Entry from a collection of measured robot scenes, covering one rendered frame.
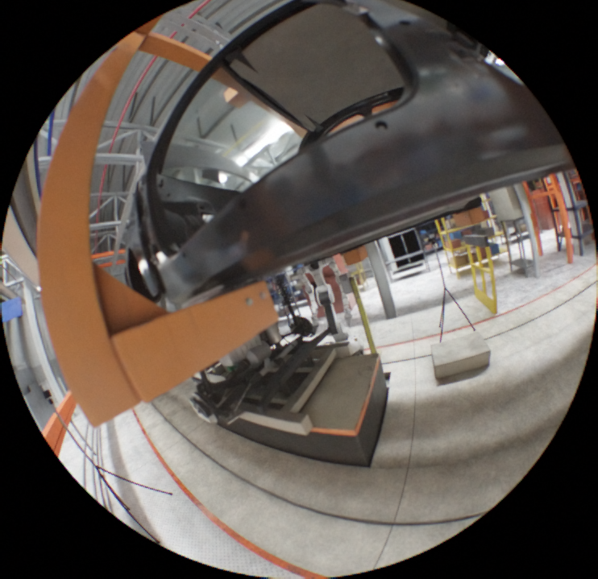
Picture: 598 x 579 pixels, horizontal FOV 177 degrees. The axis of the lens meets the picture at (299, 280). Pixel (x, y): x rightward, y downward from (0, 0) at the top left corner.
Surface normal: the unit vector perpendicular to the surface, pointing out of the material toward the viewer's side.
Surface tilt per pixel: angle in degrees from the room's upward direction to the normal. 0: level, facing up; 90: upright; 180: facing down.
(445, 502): 0
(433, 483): 0
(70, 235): 90
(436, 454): 0
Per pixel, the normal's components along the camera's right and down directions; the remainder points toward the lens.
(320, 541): -0.34, -0.94
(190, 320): 0.81, -0.27
